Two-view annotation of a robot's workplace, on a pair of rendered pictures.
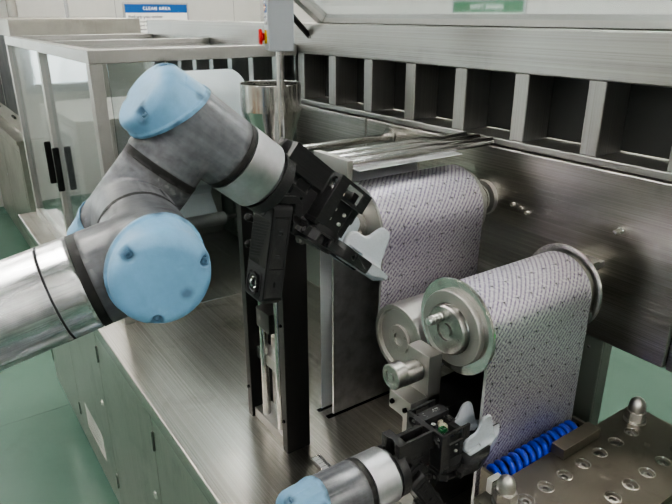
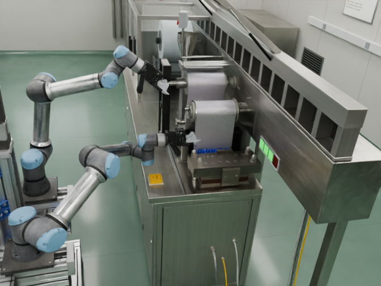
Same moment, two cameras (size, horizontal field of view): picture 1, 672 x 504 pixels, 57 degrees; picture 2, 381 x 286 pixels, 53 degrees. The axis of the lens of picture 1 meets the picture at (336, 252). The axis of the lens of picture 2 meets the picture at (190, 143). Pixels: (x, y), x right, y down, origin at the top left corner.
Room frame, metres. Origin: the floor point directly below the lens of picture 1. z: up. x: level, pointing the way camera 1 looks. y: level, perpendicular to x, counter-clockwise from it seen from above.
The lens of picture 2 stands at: (-1.08, -0.88, 2.16)
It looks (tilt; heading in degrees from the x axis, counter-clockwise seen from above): 29 degrees down; 21
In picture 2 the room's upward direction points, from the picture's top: 4 degrees clockwise
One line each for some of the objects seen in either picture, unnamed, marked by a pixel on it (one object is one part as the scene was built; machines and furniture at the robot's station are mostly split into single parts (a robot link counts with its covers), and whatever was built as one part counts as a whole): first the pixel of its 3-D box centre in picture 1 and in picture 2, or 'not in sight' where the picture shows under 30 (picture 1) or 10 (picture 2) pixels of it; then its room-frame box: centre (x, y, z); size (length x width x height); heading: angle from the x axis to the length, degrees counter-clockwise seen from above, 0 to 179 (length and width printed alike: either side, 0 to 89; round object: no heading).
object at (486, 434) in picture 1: (484, 431); (193, 138); (0.73, -0.21, 1.12); 0.09 x 0.03 x 0.06; 124
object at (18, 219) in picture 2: not in sight; (24, 223); (-0.14, 0.24, 0.98); 0.13 x 0.12 x 0.14; 82
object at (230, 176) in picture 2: not in sight; (230, 177); (0.68, -0.47, 0.96); 0.10 x 0.03 x 0.11; 125
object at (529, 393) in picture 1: (532, 397); (214, 136); (0.82, -0.31, 1.11); 0.23 x 0.01 x 0.18; 125
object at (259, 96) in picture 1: (270, 96); (187, 37); (1.45, 0.15, 1.50); 0.14 x 0.14 x 0.06
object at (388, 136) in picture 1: (337, 143); (201, 57); (1.35, 0.00, 1.41); 0.30 x 0.04 x 0.04; 125
